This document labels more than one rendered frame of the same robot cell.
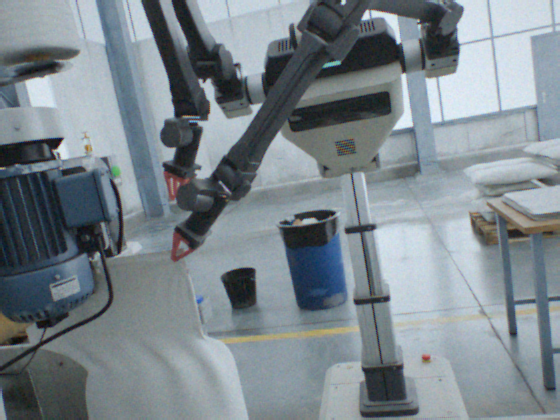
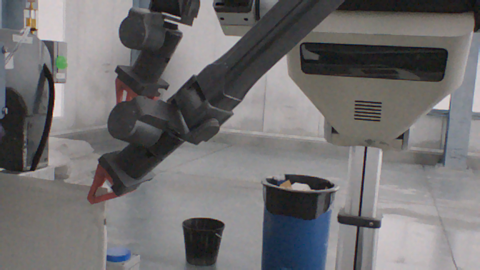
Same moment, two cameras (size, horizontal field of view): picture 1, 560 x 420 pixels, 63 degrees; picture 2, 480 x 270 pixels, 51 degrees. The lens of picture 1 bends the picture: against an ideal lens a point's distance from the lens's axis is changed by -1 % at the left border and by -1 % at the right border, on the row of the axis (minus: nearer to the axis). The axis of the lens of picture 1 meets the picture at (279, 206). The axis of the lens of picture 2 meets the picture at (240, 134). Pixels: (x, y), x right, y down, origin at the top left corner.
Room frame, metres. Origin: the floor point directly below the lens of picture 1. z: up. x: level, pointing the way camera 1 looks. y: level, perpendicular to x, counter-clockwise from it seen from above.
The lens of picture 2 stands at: (0.26, -0.04, 1.29)
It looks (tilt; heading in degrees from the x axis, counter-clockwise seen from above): 7 degrees down; 4
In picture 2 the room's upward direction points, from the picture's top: 4 degrees clockwise
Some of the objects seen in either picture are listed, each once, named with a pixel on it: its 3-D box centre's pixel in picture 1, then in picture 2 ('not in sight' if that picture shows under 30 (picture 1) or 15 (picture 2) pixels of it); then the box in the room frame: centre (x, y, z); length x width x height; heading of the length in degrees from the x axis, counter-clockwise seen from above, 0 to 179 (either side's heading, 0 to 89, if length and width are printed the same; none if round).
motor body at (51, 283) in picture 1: (33, 240); not in sight; (0.76, 0.42, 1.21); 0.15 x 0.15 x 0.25
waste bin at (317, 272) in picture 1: (315, 259); (296, 232); (3.31, -0.19, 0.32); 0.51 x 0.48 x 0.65; 168
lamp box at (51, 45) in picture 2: (103, 173); (45, 61); (1.30, 0.47, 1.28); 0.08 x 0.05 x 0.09; 78
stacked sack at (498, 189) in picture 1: (501, 183); not in sight; (4.15, -2.07, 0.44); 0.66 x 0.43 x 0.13; 168
